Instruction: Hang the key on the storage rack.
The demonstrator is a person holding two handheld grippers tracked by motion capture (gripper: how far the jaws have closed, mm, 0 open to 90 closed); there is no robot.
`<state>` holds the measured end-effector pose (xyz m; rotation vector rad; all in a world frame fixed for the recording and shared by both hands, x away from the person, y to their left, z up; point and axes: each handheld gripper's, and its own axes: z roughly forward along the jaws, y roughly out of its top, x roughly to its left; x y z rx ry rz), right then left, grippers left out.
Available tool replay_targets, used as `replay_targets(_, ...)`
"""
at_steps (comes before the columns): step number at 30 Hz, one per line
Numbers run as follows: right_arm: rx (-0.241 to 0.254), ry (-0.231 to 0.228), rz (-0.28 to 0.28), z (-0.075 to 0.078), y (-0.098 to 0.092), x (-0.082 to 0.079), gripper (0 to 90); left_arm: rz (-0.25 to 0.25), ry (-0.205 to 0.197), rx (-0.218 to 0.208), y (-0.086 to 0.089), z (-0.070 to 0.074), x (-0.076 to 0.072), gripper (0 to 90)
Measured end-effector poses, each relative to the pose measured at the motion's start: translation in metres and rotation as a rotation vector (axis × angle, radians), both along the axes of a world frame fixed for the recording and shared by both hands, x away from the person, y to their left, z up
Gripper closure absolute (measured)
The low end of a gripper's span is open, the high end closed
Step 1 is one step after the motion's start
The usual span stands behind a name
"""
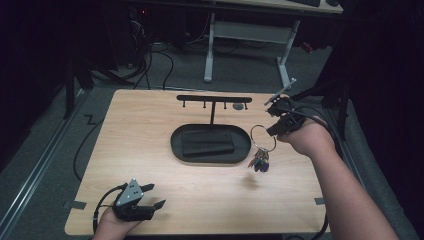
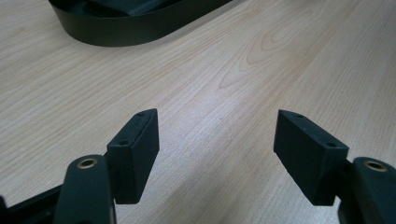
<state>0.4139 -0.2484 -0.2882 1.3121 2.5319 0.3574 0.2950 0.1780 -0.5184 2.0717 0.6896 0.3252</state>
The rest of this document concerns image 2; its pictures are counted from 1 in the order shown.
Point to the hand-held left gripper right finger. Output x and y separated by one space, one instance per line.
308 161

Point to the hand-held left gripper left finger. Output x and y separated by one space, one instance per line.
134 161

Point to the black oval tray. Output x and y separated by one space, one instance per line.
124 32

